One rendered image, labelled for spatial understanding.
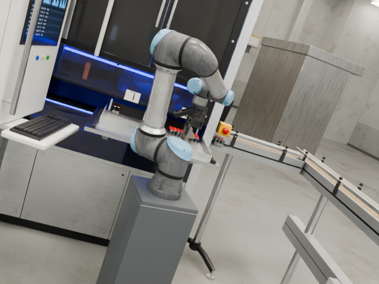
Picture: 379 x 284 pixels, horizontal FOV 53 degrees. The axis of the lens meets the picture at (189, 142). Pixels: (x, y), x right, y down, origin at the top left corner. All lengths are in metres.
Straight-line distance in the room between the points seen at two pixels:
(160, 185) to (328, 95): 5.63
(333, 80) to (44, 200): 5.46
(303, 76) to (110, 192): 4.74
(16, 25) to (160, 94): 0.64
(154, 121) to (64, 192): 1.07
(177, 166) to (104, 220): 1.07
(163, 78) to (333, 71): 5.59
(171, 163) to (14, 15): 0.86
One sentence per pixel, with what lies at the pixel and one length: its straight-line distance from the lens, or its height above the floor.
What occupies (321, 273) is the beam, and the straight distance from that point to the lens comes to 2.35.
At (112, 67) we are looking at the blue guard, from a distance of 2.24.
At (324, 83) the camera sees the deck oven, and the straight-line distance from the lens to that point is 6.88.
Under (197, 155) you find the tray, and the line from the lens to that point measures 1.97.
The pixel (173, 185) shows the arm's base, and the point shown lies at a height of 0.85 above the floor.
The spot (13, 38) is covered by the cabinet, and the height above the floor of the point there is 1.19.
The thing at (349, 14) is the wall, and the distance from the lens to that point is 13.57.
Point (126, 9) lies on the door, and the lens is 2.24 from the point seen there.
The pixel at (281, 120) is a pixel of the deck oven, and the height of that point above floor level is 0.75.
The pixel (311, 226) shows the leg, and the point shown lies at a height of 0.61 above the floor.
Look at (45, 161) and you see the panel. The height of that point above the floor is 0.49.
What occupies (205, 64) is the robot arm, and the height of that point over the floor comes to 1.35.
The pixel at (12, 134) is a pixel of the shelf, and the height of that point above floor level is 0.80.
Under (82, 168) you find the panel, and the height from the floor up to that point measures 0.51.
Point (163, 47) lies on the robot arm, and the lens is 1.48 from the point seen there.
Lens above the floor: 1.40
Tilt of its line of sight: 13 degrees down
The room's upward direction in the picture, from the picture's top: 20 degrees clockwise
